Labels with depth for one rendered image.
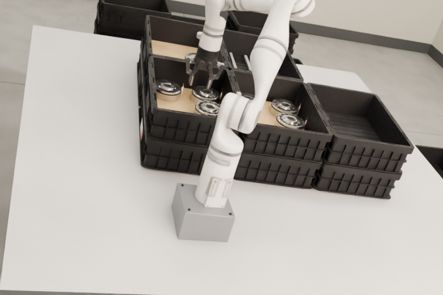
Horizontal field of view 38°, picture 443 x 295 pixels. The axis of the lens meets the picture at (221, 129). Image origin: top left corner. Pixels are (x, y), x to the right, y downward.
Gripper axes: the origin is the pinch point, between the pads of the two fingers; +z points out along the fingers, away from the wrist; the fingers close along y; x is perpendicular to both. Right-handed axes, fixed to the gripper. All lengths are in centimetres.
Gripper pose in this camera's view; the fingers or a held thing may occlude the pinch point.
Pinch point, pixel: (200, 82)
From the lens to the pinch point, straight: 228.2
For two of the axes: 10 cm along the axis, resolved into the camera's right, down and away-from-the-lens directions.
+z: -2.4, 8.4, 4.8
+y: 9.7, 1.8, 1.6
